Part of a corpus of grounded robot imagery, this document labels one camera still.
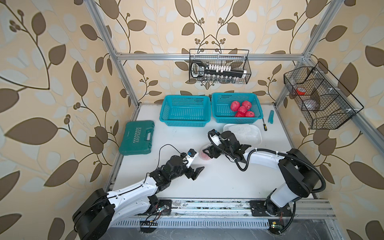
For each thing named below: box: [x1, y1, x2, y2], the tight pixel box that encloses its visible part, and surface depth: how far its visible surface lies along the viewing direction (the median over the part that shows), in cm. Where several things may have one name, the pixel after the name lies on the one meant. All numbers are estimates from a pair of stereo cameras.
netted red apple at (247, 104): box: [242, 100, 252, 110], surface depth 117 cm
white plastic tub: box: [223, 123, 263, 146], surface depth 98 cm
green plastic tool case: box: [119, 120, 155, 156], surface depth 98 cm
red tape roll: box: [296, 87, 306, 96], surface depth 83 cm
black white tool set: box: [191, 60, 247, 78], surface depth 84 cm
